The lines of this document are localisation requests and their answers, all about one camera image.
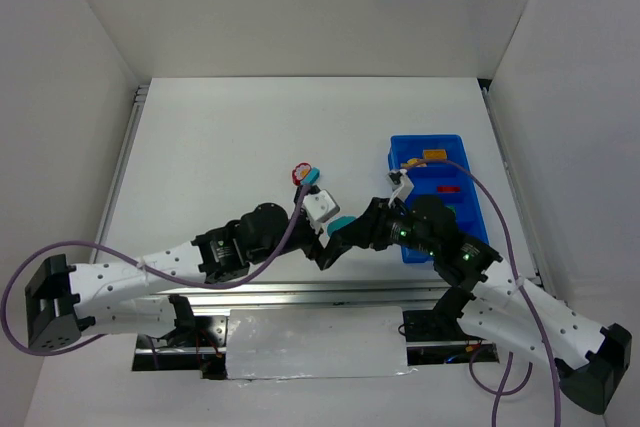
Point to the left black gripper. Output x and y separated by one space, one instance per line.
310 239

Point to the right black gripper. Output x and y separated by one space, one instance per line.
373 225

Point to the light blue oval lego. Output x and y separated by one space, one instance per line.
338 224

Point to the yellow lego brick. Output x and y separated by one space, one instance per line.
410 162

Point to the small red lego brick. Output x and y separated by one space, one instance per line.
448 189

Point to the orange lego brick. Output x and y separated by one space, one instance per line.
435 154

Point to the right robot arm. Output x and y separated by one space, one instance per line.
487 299

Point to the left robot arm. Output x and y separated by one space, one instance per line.
65 301

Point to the light blue long lego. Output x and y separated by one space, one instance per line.
311 177

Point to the red flower lego piece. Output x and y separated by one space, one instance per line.
300 172

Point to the blue compartment tray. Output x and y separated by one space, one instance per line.
436 165

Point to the white foil cover plate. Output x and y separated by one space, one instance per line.
335 342

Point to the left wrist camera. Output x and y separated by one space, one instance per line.
320 207

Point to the aluminium frame rail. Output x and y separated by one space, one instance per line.
350 293

